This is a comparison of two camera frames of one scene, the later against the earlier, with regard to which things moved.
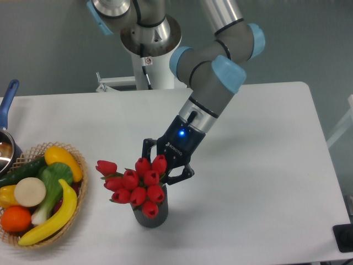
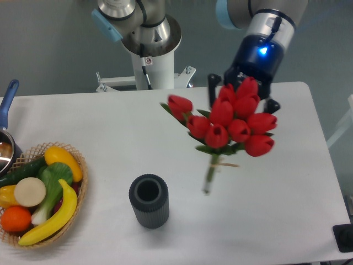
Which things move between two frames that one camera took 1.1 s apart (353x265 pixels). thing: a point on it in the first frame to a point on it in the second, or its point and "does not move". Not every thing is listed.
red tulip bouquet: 141,187 to 231,123
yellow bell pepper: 7,196 does not move
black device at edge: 343,236 does not move
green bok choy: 50,173 does not move
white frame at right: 344,126 does not move
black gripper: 178,142 to 258,57
